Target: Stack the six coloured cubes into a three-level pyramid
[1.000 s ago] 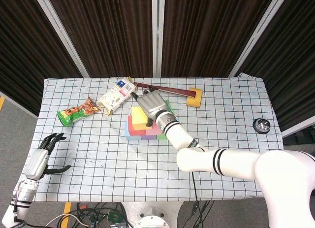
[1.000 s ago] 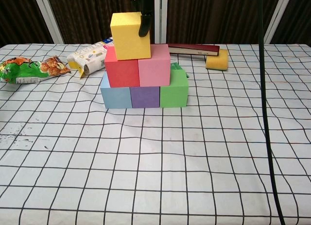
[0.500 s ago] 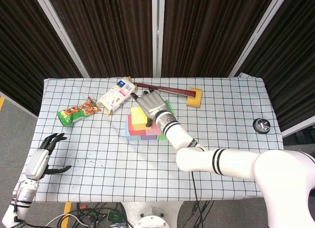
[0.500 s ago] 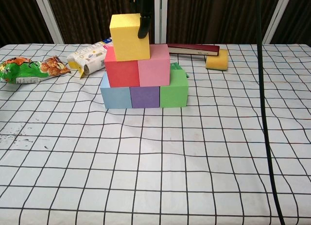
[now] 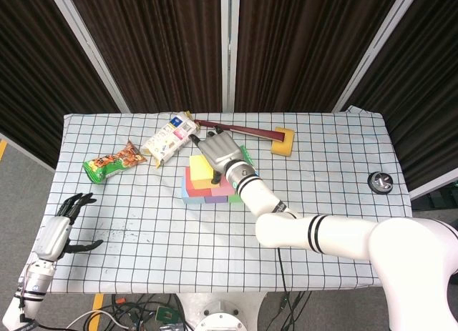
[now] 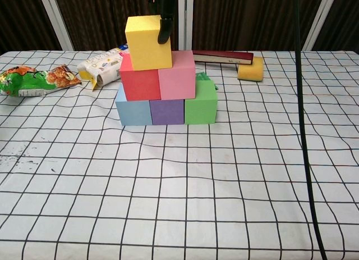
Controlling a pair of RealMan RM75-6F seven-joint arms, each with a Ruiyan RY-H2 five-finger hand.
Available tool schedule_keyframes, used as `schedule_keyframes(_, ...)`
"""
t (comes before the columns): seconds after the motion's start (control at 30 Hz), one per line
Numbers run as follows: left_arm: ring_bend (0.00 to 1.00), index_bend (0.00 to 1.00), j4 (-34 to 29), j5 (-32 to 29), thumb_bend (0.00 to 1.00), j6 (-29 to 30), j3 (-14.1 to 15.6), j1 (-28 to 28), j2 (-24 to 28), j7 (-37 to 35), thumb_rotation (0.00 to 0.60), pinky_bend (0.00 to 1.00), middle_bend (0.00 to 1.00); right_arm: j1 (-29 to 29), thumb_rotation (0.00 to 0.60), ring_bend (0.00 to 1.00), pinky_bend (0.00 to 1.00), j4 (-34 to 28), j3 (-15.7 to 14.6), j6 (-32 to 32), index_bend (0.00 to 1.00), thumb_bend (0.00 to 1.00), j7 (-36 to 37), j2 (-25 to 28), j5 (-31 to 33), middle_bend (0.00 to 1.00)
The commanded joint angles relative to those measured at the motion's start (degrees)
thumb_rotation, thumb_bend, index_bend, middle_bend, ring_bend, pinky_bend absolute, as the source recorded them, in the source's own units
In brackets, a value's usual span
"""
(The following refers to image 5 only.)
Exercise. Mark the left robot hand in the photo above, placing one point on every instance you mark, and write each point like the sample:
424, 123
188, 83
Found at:
53, 238

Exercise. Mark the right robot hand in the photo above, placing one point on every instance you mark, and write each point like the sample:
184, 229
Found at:
220, 152

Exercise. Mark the yellow foam cube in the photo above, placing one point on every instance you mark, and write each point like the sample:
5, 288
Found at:
200, 172

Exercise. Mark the pink foam cube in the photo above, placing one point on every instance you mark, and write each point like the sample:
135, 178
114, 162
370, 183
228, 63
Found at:
223, 188

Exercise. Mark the red foam cube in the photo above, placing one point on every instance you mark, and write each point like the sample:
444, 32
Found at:
198, 191

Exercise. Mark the green foam cube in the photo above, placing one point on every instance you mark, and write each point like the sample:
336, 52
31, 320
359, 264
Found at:
234, 198

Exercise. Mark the light blue foam cube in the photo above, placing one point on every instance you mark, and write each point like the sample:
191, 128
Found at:
193, 200

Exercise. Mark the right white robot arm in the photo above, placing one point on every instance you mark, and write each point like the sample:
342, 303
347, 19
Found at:
358, 234

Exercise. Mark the green tea sachet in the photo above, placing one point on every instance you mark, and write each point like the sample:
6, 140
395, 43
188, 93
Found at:
247, 156

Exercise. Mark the dark red folded fan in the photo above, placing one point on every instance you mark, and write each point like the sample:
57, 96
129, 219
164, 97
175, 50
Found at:
247, 130

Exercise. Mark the purple foam cube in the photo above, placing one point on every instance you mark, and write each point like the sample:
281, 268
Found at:
216, 199

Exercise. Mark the white cracker package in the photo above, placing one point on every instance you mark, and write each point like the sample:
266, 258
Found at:
168, 139

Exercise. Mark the yellow sponge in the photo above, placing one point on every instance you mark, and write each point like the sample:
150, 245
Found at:
284, 143

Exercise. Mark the white black checkered tablecloth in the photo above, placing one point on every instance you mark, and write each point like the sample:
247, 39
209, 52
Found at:
143, 245

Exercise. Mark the green orange snack bag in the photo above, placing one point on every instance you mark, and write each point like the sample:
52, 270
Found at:
107, 164

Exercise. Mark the dark brown partition panel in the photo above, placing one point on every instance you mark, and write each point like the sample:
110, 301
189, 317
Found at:
304, 41
429, 77
161, 41
35, 59

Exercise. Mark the green circuit board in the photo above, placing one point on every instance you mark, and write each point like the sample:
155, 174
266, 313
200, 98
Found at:
166, 314

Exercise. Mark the black silver call bell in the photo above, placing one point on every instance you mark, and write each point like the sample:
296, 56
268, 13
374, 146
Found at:
380, 182

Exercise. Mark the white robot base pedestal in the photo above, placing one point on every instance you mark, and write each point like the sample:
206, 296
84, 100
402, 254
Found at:
222, 311

